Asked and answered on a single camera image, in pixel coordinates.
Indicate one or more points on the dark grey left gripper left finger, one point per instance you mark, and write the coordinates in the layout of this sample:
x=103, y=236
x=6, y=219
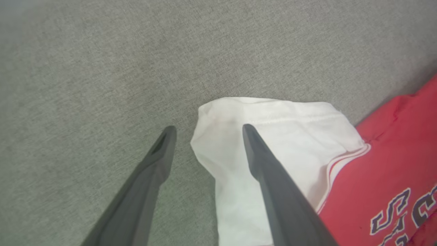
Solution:
x=140, y=198

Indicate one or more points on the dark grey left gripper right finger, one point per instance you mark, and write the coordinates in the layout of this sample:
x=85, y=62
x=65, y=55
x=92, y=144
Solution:
x=276, y=191

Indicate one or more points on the red and white basketball jersey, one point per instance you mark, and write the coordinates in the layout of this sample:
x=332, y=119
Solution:
x=358, y=177

